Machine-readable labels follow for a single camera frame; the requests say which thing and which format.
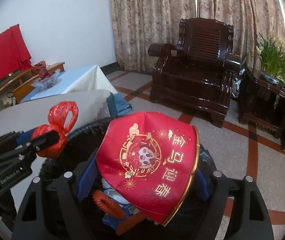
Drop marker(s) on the dark wooden side table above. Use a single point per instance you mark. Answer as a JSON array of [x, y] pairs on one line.
[[262, 103]]

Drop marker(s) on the red cloth over television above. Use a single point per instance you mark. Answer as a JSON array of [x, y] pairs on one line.
[[14, 54]]

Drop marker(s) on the grey tablecloth on table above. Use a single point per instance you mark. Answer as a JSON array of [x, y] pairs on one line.
[[91, 104]]

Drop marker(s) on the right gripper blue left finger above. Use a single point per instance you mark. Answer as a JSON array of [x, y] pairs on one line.
[[51, 209]]

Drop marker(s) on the red apples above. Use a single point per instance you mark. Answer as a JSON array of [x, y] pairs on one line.
[[44, 73]]

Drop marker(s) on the blue plastic shoe cover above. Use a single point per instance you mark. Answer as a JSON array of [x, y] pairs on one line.
[[113, 222]]

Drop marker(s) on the floral beige curtain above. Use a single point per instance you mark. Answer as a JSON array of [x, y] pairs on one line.
[[139, 23]]

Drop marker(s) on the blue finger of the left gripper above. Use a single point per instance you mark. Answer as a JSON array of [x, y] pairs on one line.
[[43, 142], [25, 137]]

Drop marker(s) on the black bag lined trash bin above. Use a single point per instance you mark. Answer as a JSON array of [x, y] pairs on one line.
[[87, 139]]

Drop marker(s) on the red paper envelope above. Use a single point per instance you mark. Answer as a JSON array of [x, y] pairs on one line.
[[150, 159]]

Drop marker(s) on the wooden tv cabinet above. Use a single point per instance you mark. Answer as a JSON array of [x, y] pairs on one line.
[[18, 85]]

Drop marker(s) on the light blue cloth side table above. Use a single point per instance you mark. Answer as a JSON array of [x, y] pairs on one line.
[[75, 80]]

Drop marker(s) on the dark wooden armchair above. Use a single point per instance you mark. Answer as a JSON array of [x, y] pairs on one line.
[[199, 71]]

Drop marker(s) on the glass fruit bowl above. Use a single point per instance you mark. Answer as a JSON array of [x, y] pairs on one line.
[[46, 83]]

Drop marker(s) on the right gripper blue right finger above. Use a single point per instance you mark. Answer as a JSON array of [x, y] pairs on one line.
[[249, 215]]

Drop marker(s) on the white blue medicine box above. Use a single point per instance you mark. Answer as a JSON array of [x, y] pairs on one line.
[[114, 195]]

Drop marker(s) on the green potted plant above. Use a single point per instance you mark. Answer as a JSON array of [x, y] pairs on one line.
[[271, 54]]

